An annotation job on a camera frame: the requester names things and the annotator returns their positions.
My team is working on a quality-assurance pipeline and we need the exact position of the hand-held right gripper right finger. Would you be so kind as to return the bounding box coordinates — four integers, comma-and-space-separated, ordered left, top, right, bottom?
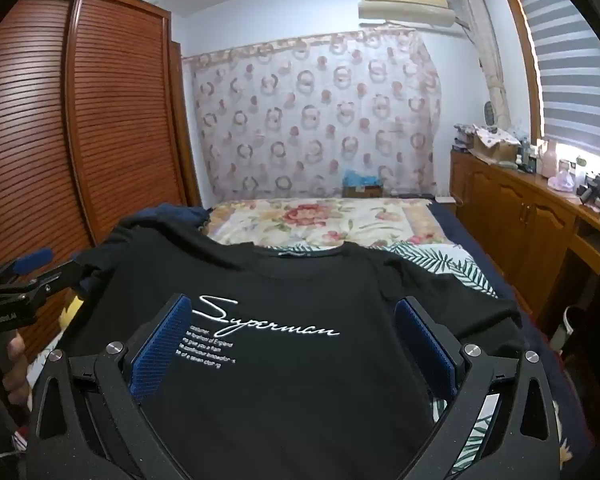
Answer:
394, 296, 563, 480

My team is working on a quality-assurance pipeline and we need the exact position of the navy bed sheet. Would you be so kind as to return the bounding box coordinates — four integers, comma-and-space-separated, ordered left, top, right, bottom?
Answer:
427, 200, 596, 461

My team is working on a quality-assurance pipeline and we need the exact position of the wooden louvred wardrobe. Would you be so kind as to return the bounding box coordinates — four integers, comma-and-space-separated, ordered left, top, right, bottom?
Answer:
0, 0, 203, 361

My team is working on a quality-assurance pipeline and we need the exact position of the wooden sideboard cabinet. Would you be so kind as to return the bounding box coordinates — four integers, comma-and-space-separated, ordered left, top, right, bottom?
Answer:
450, 150, 600, 341

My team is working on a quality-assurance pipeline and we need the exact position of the floral blanket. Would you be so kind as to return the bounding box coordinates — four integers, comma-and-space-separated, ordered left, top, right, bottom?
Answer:
202, 199, 441, 251

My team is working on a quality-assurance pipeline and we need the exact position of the pink vase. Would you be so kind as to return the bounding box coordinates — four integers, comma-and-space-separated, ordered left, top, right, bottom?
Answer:
540, 140, 561, 178

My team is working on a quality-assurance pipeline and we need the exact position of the small cardboard box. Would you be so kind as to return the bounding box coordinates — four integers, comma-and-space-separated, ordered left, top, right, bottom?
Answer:
342, 185, 385, 199

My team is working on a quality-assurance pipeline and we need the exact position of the palm leaf print blanket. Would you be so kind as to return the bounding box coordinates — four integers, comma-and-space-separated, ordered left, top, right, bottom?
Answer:
260, 240, 506, 476

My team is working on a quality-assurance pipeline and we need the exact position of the blue tissue box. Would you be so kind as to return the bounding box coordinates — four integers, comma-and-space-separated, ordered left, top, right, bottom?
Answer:
342, 169, 381, 188

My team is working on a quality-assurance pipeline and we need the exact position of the cream wall air conditioner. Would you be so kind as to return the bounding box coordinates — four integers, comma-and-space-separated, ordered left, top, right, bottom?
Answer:
357, 0, 458, 26

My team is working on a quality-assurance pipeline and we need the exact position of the wooden window frame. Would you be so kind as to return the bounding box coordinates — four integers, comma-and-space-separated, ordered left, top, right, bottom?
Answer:
497, 0, 546, 141

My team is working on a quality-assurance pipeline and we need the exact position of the navy blue garment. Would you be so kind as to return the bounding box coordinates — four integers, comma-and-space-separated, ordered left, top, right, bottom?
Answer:
117, 203, 211, 241

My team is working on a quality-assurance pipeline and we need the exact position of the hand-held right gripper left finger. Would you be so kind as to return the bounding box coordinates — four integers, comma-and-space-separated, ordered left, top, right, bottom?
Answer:
27, 294, 193, 480

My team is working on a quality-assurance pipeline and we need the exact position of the open cardboard box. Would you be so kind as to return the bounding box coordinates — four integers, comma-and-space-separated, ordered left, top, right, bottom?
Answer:
467, 125, 521, 166

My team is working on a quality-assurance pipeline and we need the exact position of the person's left hand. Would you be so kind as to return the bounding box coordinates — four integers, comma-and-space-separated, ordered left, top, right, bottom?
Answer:
0, 334, 32, 407

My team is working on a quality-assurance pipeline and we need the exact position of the circle patterned sheer curtain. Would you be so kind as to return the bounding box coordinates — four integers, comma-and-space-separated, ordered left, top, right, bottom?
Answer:
182, 30, 443, 201

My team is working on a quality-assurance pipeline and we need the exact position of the grey patterned cloth pile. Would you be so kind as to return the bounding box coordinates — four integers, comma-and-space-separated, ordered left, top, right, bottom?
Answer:
452, 122, 476, 151

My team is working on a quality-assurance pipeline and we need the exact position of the black printed t-shirt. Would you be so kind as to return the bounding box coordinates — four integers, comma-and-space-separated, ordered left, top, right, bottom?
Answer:
55, 215, 526, 480

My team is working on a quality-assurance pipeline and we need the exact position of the grey zebra window blind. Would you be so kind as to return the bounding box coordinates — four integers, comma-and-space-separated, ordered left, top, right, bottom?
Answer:
512, 0, 600, 166

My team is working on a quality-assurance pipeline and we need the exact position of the beige window curtain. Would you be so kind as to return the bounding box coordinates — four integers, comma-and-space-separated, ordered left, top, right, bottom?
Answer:
455, 0, 511, 131

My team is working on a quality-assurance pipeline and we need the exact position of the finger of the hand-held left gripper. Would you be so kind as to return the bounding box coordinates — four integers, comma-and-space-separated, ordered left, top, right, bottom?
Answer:
0, 248, 56, 281
27, 259, 90, 297

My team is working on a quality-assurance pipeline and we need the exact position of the pink plastic bag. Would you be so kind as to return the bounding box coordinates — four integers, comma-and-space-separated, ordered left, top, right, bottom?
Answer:
550, 170, 578, 193

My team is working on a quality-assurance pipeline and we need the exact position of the yellow cloth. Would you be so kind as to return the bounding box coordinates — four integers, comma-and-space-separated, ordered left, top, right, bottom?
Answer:
55, 294, 83, 346

